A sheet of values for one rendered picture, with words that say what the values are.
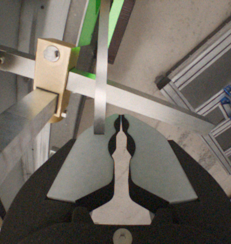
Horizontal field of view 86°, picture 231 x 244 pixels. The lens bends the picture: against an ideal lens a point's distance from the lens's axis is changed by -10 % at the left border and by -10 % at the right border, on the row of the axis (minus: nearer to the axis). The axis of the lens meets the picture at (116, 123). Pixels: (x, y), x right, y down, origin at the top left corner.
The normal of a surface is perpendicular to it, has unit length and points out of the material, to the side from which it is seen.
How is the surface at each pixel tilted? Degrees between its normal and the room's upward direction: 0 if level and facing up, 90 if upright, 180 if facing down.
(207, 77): 0
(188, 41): 0
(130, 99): 0
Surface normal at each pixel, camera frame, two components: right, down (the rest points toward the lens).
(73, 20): -0.02, 0.54
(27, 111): 0.33, -0.79
